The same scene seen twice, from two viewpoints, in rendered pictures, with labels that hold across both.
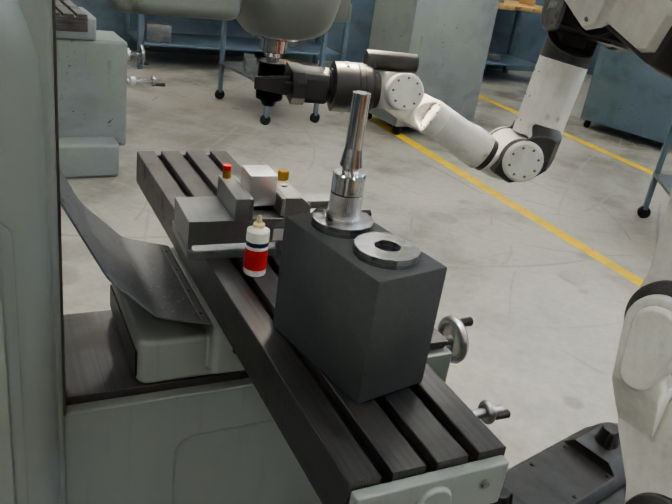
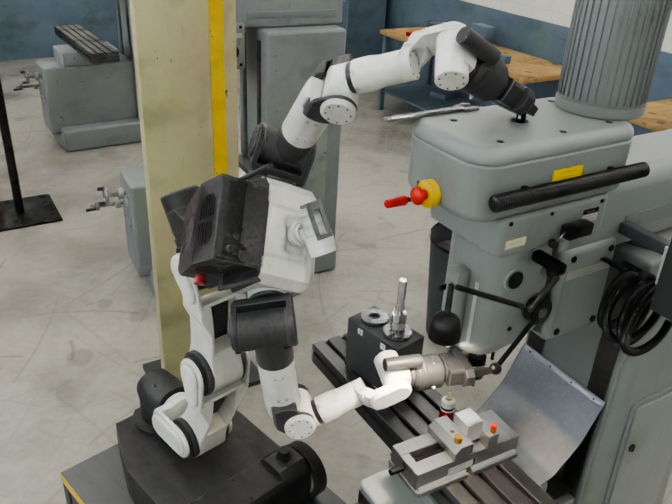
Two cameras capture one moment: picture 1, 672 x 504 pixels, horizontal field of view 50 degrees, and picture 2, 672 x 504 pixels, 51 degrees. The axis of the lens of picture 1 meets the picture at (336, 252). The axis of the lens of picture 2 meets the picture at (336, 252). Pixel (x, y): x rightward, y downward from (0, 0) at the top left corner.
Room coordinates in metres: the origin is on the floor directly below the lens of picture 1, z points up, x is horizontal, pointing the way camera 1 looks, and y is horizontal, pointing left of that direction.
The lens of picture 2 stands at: (2.71, -0.31, 2.34)
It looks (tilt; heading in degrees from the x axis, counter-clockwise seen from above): 28 degrees down; 176
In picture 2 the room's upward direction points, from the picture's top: 3 degrees clockwise
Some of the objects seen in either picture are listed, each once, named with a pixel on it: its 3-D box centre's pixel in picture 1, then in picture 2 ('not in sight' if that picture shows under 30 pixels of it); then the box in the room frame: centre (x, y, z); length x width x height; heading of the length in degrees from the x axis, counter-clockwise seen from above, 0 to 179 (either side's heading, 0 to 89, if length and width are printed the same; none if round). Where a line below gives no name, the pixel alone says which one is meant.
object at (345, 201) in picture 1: (345, 198); (398, 322); (0.96, 0.00, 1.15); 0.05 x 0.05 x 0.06
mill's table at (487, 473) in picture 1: (262, 271); (446, 452); (1.23, 0.13, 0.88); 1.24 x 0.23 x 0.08; 29
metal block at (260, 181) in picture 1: (258, 185); (467, 425); (1.28, 0.16, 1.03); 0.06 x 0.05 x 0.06; 26
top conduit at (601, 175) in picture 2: not in sight; (573, 184); (1.38, 0.26, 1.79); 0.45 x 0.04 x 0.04; 119
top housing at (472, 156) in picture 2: not in sight; (518, 154); (1.26, 0.17, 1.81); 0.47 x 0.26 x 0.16; 119
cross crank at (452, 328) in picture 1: (440, 341); not in sight; (1.51, -0.28, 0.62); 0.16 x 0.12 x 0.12; 119
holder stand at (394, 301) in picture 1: (354, 294); (383, 349); (0.92, -0.03, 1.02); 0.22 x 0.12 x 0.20; 40
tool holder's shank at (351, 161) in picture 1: (355, 133); (401, 296); (0.96, 0.00, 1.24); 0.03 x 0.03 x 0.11
